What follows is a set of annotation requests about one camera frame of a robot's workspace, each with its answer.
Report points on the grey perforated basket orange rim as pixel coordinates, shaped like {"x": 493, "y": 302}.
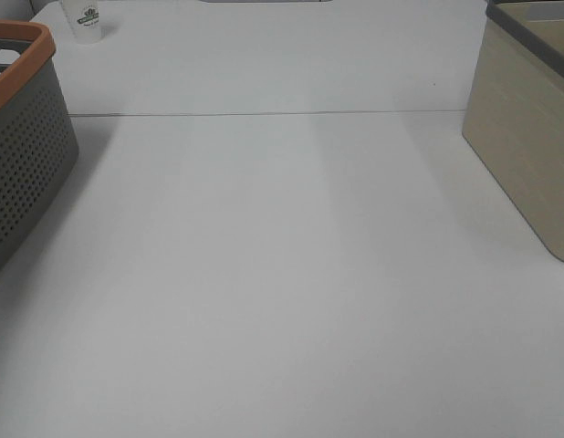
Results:
{"x": 38, "y": 145}

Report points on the beige bin grey rim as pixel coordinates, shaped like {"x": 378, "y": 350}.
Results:
{"x": 515, "y": 113}

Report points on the white paper cup green logo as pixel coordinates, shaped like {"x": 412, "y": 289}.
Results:
{"x": 83, "y": 19}

